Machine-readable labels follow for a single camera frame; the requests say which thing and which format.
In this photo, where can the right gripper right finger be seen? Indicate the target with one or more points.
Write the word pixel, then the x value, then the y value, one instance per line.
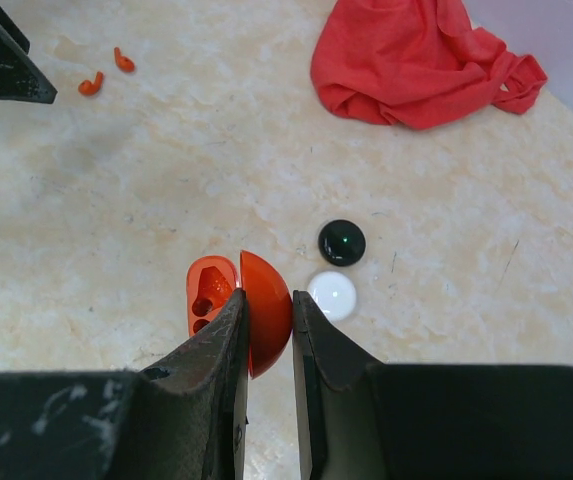
pixel 360 418

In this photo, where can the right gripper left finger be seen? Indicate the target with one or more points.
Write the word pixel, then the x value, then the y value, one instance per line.
pixel 183 417

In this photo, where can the orange earbud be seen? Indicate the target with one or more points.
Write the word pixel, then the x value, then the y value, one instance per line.
pixel 123 62
pixel 89 88

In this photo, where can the white earbud charging case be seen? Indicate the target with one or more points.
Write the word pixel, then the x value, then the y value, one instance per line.
pixel 334 293

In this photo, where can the black earbud charging case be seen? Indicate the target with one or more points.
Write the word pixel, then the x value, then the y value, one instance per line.
pixel 341 243

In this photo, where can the red crumpled cloth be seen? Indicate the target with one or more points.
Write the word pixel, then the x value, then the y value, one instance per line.
pixel 417 63

